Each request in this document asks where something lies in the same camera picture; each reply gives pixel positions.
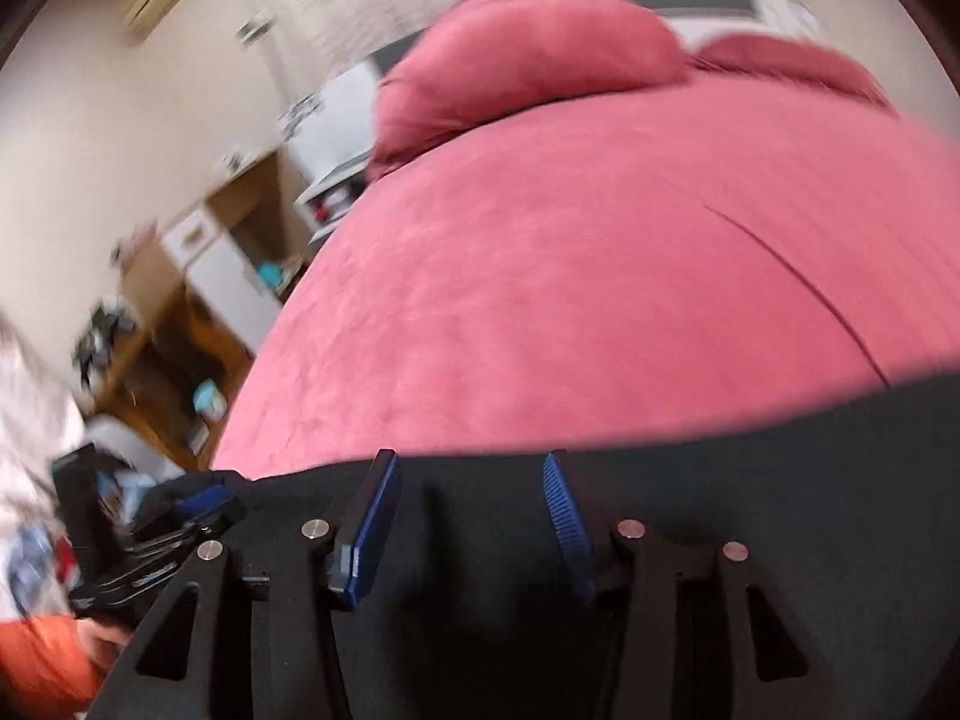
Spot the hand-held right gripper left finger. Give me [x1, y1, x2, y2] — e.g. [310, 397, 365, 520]
[86, 448, 402, 720]

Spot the wooden cabinet with white doors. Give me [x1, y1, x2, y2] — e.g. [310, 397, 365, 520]
[112, 150, 316, 361]

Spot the black wool coat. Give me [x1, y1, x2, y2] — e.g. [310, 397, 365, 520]
[146, 371, 960, 720]

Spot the person's left forearm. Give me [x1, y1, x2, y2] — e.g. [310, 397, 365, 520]
[0, 611, 132, 702]

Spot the rolled red duvet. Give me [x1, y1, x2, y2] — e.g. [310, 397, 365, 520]
[366, 0, 687, 181]

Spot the red pillow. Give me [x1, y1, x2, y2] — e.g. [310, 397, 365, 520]
[690, 34, 897, 117]

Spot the white patterned cloth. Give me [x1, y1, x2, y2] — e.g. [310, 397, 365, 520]
[0, 315, 83, 623]

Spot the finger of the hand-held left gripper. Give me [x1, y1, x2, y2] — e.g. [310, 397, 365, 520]
[71, 529, 226, 614]
[131, 484, 247, 535]

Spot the bed with pink blanket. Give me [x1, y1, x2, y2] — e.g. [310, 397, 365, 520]
[210, 82, 960, 481]

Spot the white and grey nightstand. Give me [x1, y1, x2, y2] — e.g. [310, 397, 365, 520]
[294, 157, 372, 241]

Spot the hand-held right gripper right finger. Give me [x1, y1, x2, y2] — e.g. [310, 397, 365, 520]
[541, 450, 871, 720]

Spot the carved wooden shelf stand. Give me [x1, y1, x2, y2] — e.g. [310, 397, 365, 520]
[75, 292, 256, 466]

